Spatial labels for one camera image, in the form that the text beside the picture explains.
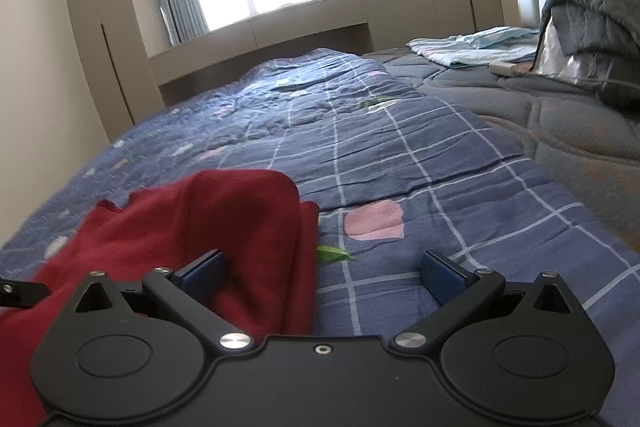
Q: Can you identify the dark red sweater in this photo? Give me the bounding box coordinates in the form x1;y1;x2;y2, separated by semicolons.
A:
1;170;319;426

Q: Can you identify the blue plaid quilt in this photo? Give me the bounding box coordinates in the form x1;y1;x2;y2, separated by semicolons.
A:
1;49;639;426

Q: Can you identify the grey quilted bedspread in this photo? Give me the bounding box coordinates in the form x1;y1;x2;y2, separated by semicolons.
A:
371;49;639;249

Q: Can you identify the grey padded jacket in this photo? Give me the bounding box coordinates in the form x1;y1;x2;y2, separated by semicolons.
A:
533;0;639;116

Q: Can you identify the light blue folded cloth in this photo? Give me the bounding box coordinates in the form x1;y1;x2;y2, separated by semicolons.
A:
407;26;539;68

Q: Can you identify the left beige wardrobe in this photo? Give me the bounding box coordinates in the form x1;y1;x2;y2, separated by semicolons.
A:
66;0;164;140

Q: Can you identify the beige window bench cabinet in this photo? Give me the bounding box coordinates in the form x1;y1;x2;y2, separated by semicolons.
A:
151;0;439;106

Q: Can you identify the white small box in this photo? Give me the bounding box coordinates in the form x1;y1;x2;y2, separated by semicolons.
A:
488;61;526;77

